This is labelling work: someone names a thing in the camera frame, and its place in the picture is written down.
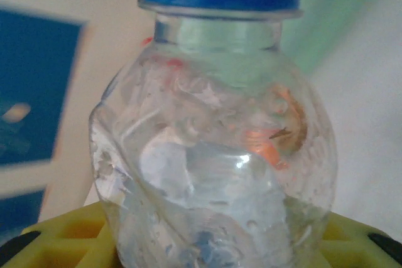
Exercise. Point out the mint green plastic container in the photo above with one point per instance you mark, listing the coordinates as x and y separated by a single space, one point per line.
329 13

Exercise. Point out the clear bottle blue cap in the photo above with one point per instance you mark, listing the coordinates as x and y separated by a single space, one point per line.
204 170

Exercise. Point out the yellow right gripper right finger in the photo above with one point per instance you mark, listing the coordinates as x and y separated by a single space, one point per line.
361 246

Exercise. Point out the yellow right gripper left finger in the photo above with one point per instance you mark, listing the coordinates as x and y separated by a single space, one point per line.
63 243

